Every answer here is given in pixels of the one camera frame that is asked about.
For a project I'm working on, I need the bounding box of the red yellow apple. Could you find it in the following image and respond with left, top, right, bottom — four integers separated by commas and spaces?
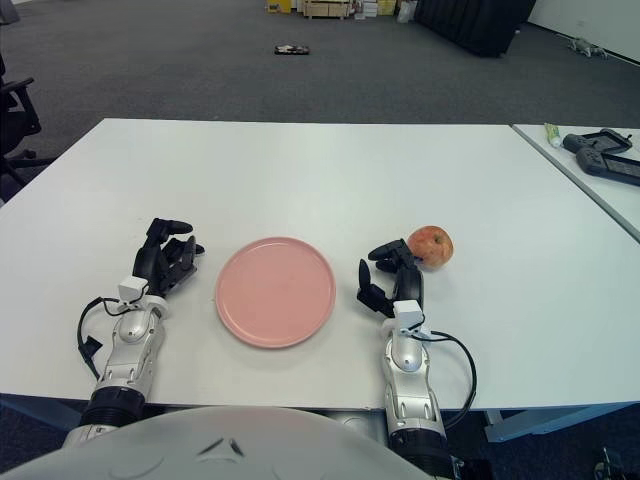
406, 225, 455, 272

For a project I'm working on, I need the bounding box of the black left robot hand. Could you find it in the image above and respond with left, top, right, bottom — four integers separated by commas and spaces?
130, 217, 206, 297

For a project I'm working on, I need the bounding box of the black office chair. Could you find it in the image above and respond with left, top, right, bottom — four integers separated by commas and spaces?
0, 49, 56, 189

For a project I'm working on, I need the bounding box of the wooden crate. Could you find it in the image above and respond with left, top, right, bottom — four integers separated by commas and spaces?
303, 0, 351, 20

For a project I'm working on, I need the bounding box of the grey robot dog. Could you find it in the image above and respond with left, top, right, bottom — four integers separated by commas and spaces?
567, 36, 610, 59

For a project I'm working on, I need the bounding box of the pink round plate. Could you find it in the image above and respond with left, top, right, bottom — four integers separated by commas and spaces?
215, 236, 338, 350

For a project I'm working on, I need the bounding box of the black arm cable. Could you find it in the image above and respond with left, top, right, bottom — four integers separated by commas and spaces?
414, 329, 479, 431
76, 296, 126, 381

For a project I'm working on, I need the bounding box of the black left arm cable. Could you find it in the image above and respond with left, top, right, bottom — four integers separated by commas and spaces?
76, 296, 126, 381

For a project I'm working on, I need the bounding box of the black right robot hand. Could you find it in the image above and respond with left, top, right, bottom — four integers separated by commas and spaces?
355, 238, 426, 318

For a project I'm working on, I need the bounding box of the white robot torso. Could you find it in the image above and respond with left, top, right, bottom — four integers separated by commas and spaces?
0, 404, 436, 480

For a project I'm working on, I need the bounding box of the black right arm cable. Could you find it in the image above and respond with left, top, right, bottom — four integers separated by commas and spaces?
414, 329, 479, 431

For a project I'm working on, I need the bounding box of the black cabinet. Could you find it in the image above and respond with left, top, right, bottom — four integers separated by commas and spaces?
414, 0, 539, 59

